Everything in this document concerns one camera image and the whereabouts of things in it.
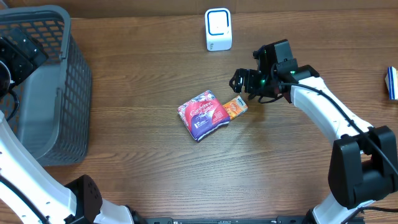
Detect grey plastic shopping basket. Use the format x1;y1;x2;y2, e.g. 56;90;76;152
1;6;93;166

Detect small orange box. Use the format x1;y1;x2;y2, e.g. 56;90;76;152
223;96;248;120

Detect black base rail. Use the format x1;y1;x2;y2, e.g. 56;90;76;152
145;216;307;224

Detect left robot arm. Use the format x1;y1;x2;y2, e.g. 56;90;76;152
1;28;145;224

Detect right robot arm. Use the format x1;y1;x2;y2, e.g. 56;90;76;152
229;40;397;223

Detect red purple Carefree pack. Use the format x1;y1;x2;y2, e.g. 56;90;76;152
177;90;230;142

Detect white barcode scanner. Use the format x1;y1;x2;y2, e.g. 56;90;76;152
205;7;233;52

